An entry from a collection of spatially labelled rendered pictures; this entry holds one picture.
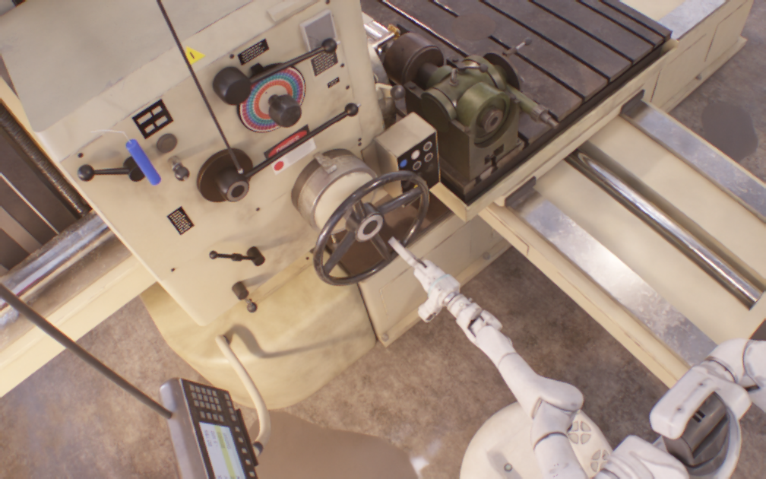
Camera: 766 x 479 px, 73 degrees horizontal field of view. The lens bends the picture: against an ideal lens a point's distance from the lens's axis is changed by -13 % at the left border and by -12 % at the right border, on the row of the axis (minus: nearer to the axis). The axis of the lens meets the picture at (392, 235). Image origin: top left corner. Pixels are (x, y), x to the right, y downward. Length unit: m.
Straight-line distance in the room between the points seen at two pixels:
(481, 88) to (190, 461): 1.33
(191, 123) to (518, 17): 1.69
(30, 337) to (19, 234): 0.41
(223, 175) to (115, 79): 0.34
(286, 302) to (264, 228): 0.69
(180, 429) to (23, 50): 0.98
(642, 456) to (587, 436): 1.21
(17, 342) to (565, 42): 2.29
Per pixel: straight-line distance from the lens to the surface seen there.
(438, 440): 2.63
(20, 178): 2.07
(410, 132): 1.68
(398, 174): 1.44
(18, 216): 2.16
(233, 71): 1.25
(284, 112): 1.30
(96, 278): 1.90
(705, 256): 2.34
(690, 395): 1.06
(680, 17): 3.53
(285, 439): 2.75
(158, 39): 1.31
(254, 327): 2.29
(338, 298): 2.26
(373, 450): 2.65
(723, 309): 2.25
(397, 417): 2.67
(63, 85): 1.34
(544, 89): 2.30
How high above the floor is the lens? 2.57
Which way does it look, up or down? 57 degrees down
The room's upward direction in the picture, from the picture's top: 12 degrees counter-clockwise
